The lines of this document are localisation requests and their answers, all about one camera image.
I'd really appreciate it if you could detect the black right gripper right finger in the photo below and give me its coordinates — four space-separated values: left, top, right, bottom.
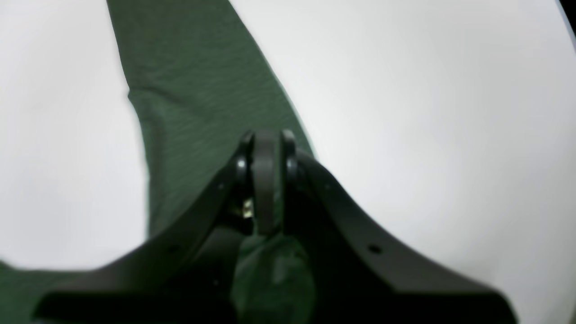
279 130 517 324

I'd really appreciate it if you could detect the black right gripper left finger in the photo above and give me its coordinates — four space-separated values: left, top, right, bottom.
31 131 273 324

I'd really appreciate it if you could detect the dark green long-sleeve shirt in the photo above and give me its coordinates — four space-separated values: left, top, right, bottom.
1 0 315 324

